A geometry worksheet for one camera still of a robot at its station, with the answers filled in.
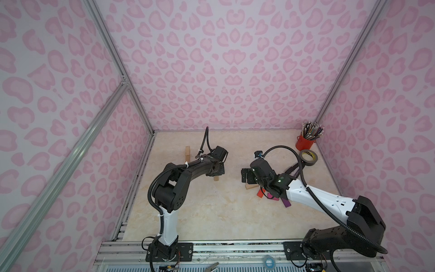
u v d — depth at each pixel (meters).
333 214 0.43
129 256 0.75
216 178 0.95
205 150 0.82
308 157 1.07
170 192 0.52
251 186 0.92
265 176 0.62
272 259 0.71
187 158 1.06
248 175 0.75
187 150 1.10
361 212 0.47
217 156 0.78
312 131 0.99
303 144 1.06
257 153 0.73
